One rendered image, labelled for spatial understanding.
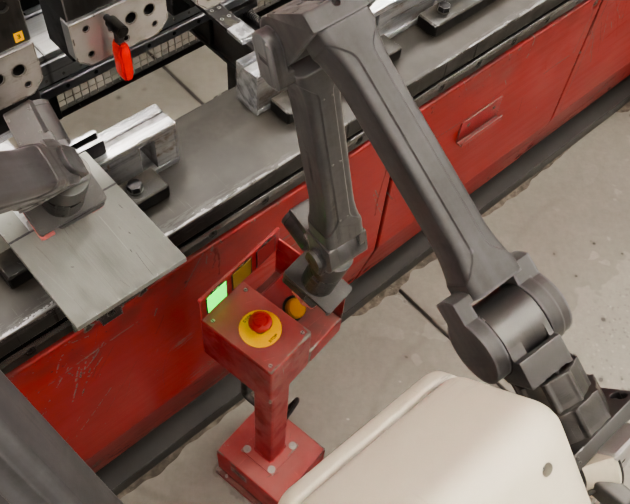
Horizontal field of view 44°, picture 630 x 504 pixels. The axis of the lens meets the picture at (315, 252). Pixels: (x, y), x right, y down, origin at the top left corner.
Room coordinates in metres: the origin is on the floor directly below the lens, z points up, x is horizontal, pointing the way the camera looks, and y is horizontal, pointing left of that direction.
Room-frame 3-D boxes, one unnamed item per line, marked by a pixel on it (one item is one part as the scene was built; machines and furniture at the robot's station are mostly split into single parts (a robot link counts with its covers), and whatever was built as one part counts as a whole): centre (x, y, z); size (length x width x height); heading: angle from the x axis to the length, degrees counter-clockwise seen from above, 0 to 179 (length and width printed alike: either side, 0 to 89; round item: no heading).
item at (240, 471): (0.66, 0.04, 0.06); 0.25 x 0.20 x 0.12; 56
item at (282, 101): (1.14, -0.01, 0.89); 0.30 x 0.05 x 0.03; 137
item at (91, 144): (0.76, 0.43, 0.99); 0.20 x 0.03 x 0.03; 137
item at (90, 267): (0.64, 0.34, 1.00); 0.26 x 0.18 x 0.01; 47
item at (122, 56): (0.81, 0.29, 1.20); 0.04 x 0.02 x 0.10; 47
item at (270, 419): (0.68, 0.06, 0.39); 0.05 x 0.05 x 0.54; 56
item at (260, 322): (0.64, 0.08, 0.79); 0.04 x 0.04 x 0.04
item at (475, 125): (1.38, -0.37, 0.59); 0.15 x 0.02 x 0.07; 137
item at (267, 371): (0.68, 0.06, 0.75); 0.20 x 0.16 x 0.18; 146
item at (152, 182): (0.73, 0.38, 0.89); 0.30 x 0.05 x 0.03; 137
